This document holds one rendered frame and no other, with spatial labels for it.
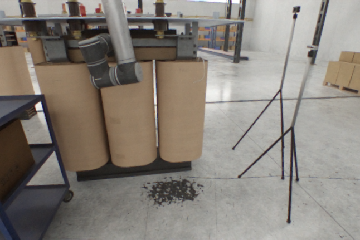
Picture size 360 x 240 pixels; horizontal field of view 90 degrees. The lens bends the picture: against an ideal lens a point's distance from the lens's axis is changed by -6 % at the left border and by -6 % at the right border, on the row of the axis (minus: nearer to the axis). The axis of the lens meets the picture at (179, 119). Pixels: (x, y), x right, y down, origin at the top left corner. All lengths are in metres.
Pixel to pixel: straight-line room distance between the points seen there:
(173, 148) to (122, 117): 0.51
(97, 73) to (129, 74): 0.17
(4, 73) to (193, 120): 2.92
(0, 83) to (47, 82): 2.20
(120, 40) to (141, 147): 0.91
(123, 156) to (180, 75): 0.82
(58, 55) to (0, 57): 2.17
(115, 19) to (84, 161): 1.16
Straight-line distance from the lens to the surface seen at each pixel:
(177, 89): 1.48
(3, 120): 1.20
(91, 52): 1.09
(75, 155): 1.76
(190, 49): 1.49
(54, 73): 1.55
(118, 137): 1.62
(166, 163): 1.93
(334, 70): 7.15
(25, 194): 1.96
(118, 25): 1.06
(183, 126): 1.59
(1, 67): 3.69
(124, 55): 1.05
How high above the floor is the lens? 1.25
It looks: 24 degrees down
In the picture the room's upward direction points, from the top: 1 degrees clockwise
